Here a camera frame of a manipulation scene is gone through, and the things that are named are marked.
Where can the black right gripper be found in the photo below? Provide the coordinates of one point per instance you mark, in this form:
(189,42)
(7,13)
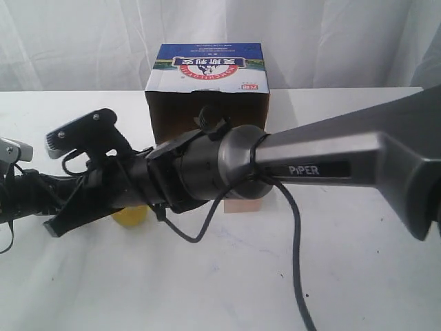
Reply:
(119,176)

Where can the yellow tennis ball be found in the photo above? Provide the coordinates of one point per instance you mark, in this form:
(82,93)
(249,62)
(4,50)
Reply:
(131,217)

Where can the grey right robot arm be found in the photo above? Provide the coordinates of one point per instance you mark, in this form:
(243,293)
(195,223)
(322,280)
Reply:
(393,147)

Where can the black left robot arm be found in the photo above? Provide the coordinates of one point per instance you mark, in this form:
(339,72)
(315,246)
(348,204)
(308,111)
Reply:
(28,194)

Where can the light wooden block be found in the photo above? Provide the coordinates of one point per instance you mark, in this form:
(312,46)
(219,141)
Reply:
(232,206)

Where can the blue white cardboard box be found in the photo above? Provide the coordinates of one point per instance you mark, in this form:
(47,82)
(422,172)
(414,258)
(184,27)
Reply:
(230,77)

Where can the white backdrop curtain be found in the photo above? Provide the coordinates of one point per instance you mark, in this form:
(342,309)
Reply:
(112,45)

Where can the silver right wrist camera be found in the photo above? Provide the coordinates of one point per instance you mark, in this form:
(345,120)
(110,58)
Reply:
(69,136)

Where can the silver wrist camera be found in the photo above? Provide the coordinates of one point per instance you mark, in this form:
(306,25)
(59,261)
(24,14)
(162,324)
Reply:
(12,151)
(69,136)

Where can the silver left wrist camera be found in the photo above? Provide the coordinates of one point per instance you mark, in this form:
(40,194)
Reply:
(12,151)

